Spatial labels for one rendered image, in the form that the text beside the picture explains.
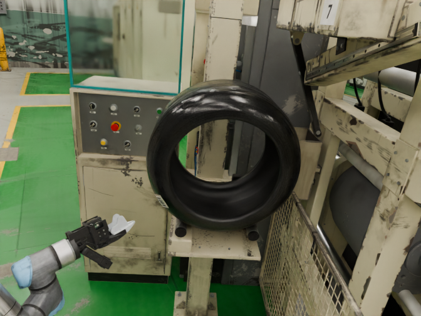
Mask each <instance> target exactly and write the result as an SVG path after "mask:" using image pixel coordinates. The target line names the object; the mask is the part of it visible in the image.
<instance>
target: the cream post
mask: <svg viewBox="0 0 421 316"><path fill-rule="evenodd" d="M243 9H244V0H210V7H209V24H208V25H207V26H208V32H207V53H206V61H205V70H204V82H205V81H209V80H218V79H226V80H235V76H236V66H237V56H238V50H239V40H240V34H241V24H242V14H243ZM229 124H230V120H229V119H225V120H215V121H211V122H207V123H205V124H202V125H201V126H200V131H199V146H198V148H199V152H198V154H197V170H196V177H198V178H208V179H223V175H224V165H225V159H226V149H227V140H228V133H229ZM212 264H213V258H196V257H189V268H188V277H187V291H186V303H185V316H195V311H196V310H197V316H207V306H208V300H209V290H210V284H211V275H212Z"/></svg>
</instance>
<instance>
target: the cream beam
mask: <svg viewBox="0 0 421 316"><path fill-rule="evenodd" d="M415 1H417V0H339V3H338V9H337V12H336V17H335V22H334V25H323V24H320V21H321V15H322V12H323V6H324V3H325V0H280V4H279V11H278V19H277V21H276V28H279V29H287V30H293V31H301V32H307V33H316V34H324V35H330V36H339V37H346V38H355V39H361V40H370V41H379V42H384V43H390V42H392V41H393V39H394V37H395V33H396V32H398V31H397V30H398V26H399V24H400V20H401V17H402V13H403V9H404V7H405V6H407V5H410V4H412V3H414V2H415Z"/></svg>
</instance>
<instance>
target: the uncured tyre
mask: <svg viewBox="0 0 421 316"><path fill-rule="evenodd" d="M225 119H229V120H240V121H243V122H247V123H249V124H251V125H254V126H255V127H257V128H259V129H261V130H262V131H263V132H264V134H265V145H264V150H263V153H262V156H261V158H260V160H259V161H258V163H257V164H256V165H255V166H254V168H253V169H252V170H251V171H249V172H248V173H247V174H246V175H244V176H242V177H240V178H238V179H236V180H233V181H229V182H209V181H205V180H202V179H199V178H198V177H195V176H194V175H192V174H191V173H190V172H189V171H188V170H187V169H186V168H185V167H184V166H183V165H182V163H181V162H180V160H179V158H178V156H177V153H176V149H175V148H176V146H177V144H178V143H179V142H180V141H181V140H182V139H183V137H184V136H186V135H187V134H188V133H189V132H190V131H191V130H193V129H195V128H196V127H198V126H200V125H202V124H205V123H207V122H211V121H215V120H225ZM146 165H147V174H148V178H149V181H150V185H151V187H152V189H153V191H154V193H155V194H156V195H160V196H161V197H162V199H163V200H164V201H165V203H166V205H167V206H168V207H169V208H165V209H166V210H167V211H168V212H169V213H170V214H172V215H173V216H175V217H176V218H177V219H179V220H181V221H182V222H184V223H186V224H188V225H190V226H193V227H195V228H199V229H204V230H208V231H235V230H239V229H244V228H248V227H250V226H253V225H255V224H258V223H260V222H261V221H264V220H265V219H267V218H268V217H270V216H271V215H272V214H274V213H275V212H276V211H277V210H278V209H279V208H280V207H281V206H282V205H283V204H284V203H285V202H286V201H287V199H288V197H289V196H290V195H291V193H292V191H293V189H294V187H295V185H296V183H297V180H298V177H299V172H300V167H301V149H300V144H299V139H298V135H297V133H296V131H295V129H294V126H293V125H292V123H291V121H290V119H289V118H288V117H287V115H286V114H285V113H284V112H283V111H282V110H281V109H280V108H279V107H278V105H277V104H276V103H275V102H274V101H273V100H272V99H271V98H270V97H269V96H268V95H266V94H265V93H264V92H263V91H261V90H260V89H258V88H256V87H254V86H252V85H250V84H247V83H244V82H240V81H237V80H226V79H218V80H209V81H205V82H201V83H198V84H195V85H192V86H191V87H189V88H186V89H185V90H183V91H182V92H180V93H179V94H178V95H176V96H175V97H174V98H173V99H171V101H170V102H169V103H168V104H167V105H166V106H165V108H164V109H163V110H162V113H161V114H160V116H159V118H158V120H157V122H156V124H155V127H154V129H153V132H152V134H151V137H150V140H149V143H148V147H147V156H146Z"/></svg>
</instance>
